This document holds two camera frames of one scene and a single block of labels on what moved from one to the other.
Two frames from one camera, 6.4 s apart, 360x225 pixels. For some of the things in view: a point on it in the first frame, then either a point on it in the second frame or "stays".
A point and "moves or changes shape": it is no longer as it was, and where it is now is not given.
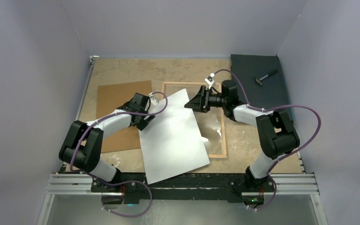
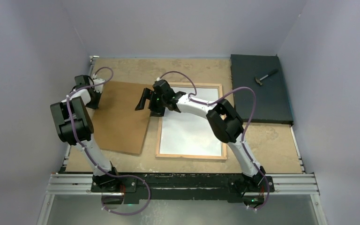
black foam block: (261, 79) stays
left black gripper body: (142, 122) → (95, 103)
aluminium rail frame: (63, 183) stays
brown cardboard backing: (112, 97) stays
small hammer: (258, 80) stays
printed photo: (171, 144) moves or changes shape
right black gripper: (200, 101) → (148, 94)
